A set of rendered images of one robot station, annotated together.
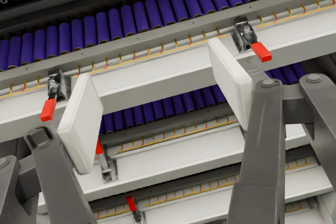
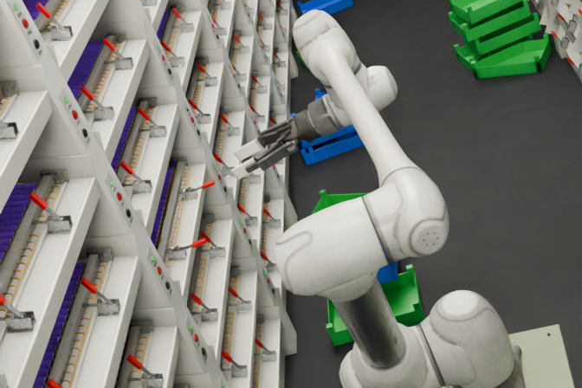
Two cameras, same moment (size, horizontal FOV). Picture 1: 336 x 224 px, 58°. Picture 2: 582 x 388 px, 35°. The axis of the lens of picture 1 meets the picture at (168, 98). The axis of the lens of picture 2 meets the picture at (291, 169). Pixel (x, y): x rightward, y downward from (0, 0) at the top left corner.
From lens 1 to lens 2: 2.18 m
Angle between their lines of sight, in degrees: 65
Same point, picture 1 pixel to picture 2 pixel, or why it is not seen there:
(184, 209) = (240, 346)
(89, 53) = (165, 236)
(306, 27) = (195, 180)
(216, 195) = (237, 327)
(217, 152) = (222, 269)
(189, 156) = (218, 281)
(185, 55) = (184, 215)
